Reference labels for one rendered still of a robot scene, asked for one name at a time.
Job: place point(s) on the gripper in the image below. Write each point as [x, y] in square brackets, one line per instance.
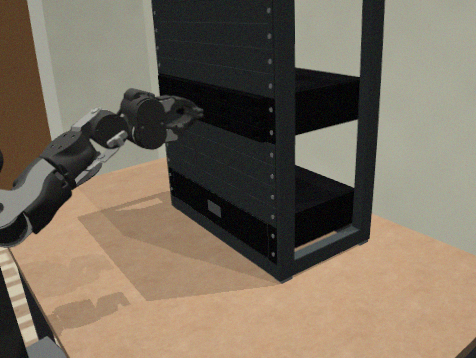
[146, 117]

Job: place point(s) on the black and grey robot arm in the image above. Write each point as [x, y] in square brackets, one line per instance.
[40, 190]

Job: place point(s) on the black storage rack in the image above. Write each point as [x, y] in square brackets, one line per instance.
[233, 172]

